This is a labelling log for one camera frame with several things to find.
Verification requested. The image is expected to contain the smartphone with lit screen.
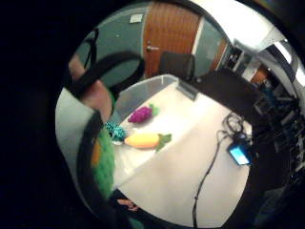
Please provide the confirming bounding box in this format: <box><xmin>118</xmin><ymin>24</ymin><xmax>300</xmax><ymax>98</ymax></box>
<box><xmin>228</xmin><ymin>142</ymin><xmax>253</xmax><ymax>167</ymax></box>

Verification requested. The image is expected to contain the white paper wall sign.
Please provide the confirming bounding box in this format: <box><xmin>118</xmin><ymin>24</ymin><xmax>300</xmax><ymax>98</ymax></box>
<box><xmin>129</xmin><ymin>13</ymin><xmax>145</xmax><ymax>25</ymax></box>

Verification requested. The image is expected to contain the purple grape plush toy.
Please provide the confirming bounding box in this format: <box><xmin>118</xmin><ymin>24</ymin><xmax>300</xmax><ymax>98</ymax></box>
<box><xmin>127</xmin><ymin>103</ymin><xmax>161</xmax><ymax>124</ymax></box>

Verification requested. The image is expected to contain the green plush toy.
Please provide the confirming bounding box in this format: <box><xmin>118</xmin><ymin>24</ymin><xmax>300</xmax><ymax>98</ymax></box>
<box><xmin>91</xmin><ymin>127</ymin><xmax>116</xmax><ymax>199</ymax></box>

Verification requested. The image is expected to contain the teal black spotted plush toy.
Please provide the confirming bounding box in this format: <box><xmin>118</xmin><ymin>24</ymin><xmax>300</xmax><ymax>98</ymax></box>
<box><xmin>104</xmin><ymin>121</ymin><xmax>128</xmax><ymax>142</ymax></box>

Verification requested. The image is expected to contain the long black cable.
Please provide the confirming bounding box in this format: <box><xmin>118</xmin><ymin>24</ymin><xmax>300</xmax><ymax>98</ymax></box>
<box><xmin>192</xmin><ymin>133</ymin><xmax>224</xmax><ymax>229</ymax></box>

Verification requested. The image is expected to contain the thin black glove strap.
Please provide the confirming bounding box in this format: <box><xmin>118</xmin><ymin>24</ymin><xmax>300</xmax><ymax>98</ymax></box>
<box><xmin>83</xmin><ymin>28</ymin><xmax>100</xmax><ymax>70</ymax></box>

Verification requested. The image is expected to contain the grey table socket box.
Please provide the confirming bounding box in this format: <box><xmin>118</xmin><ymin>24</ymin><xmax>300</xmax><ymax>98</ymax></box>
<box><xmin>176</xmin><ymin>80</ymin><xmax>200</xmax><ymax>102</ymax></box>

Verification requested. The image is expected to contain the black office chair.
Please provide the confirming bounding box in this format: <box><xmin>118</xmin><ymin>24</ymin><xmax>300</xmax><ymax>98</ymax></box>
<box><xmin>158</xmin><ymin>52</ymin><xmax>195</xmax><ymax>82</ymax></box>

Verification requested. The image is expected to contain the wooden door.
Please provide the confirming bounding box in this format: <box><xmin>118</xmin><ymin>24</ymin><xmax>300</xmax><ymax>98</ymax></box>
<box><xmin>142</xmin><ymin>2</ymin><xmax>201</xmax><ymax>79</ymax></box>

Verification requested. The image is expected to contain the orange carrot plush toy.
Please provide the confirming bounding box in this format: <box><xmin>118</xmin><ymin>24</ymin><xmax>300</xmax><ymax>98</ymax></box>
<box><xmin>123</xmin><ymin>132</ymin><xmax>173</xmax><ymax>153</ymax></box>

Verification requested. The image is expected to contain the tangled black cable bundle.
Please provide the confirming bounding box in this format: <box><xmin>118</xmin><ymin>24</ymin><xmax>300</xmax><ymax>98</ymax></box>
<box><xmin>218</xmin><ymin>112</ymin><xmax>246</xmax><ymax>139</ymax></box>

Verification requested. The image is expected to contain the cluttered equipment shelf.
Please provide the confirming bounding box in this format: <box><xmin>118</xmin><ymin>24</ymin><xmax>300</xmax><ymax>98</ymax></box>
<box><xmin>254</xmin><ymin>85</ymin><xmax>305</xmax><ymax>182</ymax></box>

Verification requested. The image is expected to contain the clear plastic storage bin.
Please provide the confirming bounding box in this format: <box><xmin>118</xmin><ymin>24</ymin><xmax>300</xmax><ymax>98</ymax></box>
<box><xmin>112</xmin><ymin>73</ymin><xmax>179</xmax><ymax>123</ymax></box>

